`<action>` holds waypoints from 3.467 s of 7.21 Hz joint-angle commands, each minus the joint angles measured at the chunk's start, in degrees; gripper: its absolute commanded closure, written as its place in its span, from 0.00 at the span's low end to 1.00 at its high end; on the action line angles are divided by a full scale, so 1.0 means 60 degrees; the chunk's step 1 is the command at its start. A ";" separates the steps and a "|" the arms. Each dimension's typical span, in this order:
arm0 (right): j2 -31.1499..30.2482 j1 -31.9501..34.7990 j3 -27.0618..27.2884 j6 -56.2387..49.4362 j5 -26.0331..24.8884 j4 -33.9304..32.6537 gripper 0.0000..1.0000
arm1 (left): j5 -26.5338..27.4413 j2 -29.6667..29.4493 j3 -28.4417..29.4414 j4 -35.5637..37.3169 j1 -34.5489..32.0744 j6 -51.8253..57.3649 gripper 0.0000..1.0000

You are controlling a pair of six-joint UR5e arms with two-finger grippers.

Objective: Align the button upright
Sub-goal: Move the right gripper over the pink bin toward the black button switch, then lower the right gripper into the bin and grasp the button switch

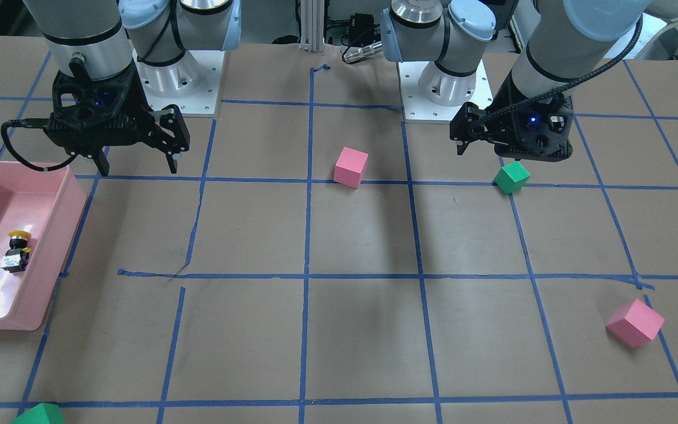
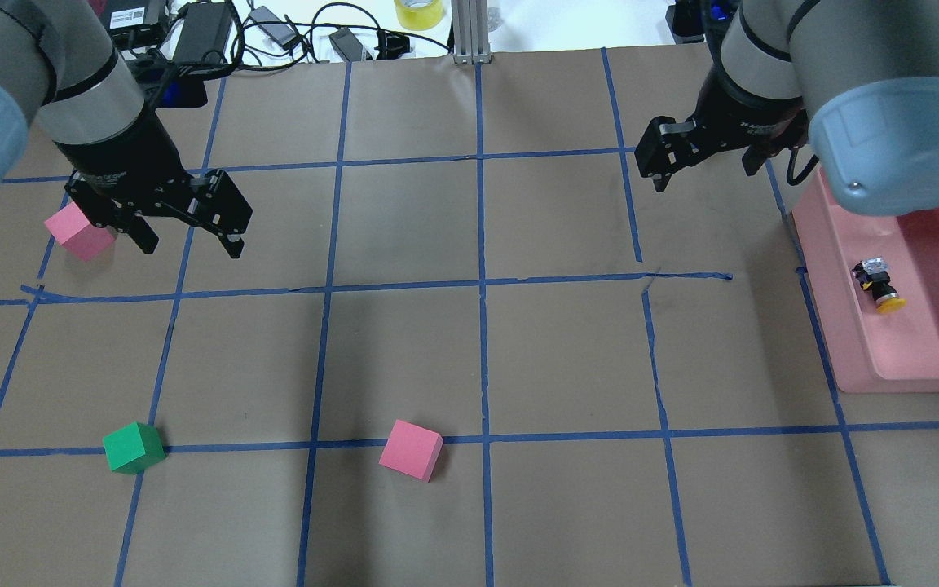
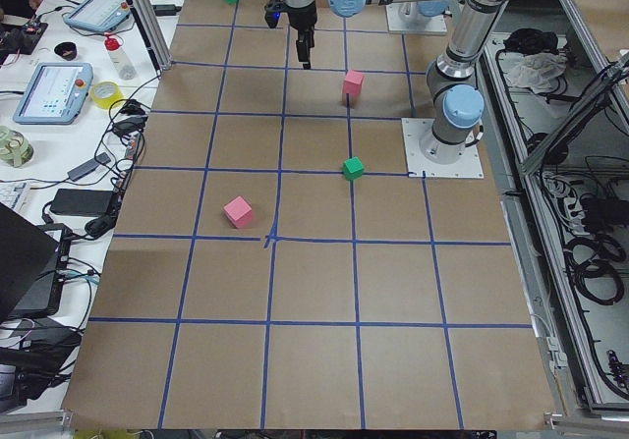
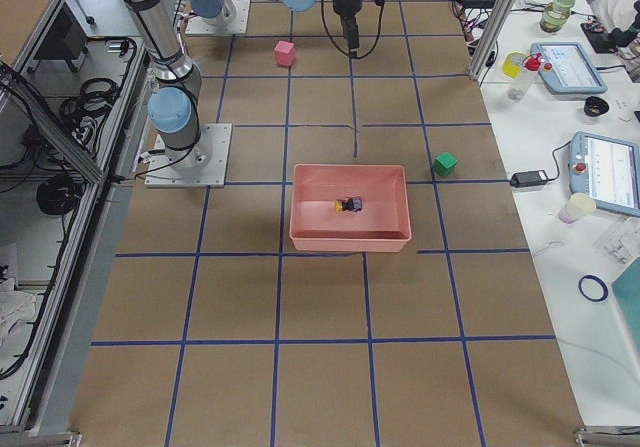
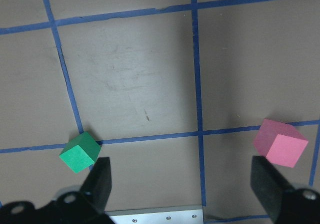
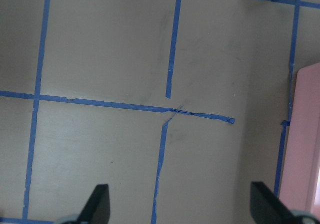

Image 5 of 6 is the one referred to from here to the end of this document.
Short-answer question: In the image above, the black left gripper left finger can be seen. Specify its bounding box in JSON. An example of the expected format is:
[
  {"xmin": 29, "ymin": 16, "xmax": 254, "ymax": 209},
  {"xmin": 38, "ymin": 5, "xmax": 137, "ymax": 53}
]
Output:
[{"xmin": 80, "ymin": 157, "xmax": 111, "ymax": 213}]

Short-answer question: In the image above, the green foam cube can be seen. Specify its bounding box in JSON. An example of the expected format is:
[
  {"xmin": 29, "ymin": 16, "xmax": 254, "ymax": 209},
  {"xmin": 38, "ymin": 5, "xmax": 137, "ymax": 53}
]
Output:
[{"xmin": 59, "ymin": 131, "xmax": 101, "ymax": 173}]

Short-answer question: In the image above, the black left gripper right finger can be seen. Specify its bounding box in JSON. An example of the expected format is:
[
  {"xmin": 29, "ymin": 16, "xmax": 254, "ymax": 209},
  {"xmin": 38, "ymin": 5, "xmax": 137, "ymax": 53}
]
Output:
[{"xmin": 250, "ymin": 156, "xmax": 293, "ymax": 223}]

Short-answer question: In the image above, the pink foam cube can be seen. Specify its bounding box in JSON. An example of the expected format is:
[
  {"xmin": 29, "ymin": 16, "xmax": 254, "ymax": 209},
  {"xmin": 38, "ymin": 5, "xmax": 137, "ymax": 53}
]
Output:
[{"xmin": 253, "ymin": 119, "xmax": 309, "ymax": 168}]

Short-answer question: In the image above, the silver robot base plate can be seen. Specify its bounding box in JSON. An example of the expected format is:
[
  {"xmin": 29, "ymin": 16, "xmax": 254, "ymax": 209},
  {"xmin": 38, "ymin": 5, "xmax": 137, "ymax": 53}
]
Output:
[{"xmin": 106, "ymin": 205, "xmax": 204, "ymax": 224}]

